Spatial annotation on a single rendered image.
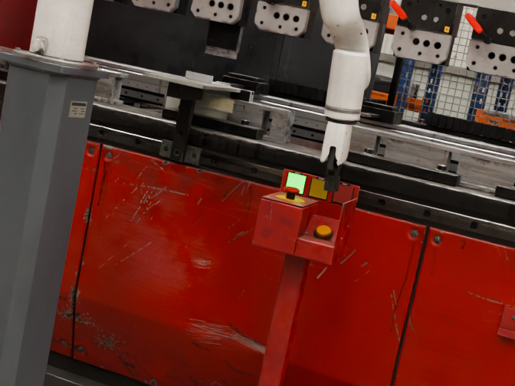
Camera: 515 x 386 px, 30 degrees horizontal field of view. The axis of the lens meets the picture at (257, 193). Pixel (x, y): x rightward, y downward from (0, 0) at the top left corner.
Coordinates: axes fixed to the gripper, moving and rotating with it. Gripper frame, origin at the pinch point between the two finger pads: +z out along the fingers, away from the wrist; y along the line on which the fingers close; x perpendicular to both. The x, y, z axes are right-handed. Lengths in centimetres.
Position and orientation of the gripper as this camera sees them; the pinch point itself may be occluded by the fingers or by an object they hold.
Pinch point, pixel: (332, 182)
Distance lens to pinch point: 229.1
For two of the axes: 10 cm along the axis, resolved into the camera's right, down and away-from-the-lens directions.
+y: -2.9, 2.1, -9.4
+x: 9.5, 1.9, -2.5
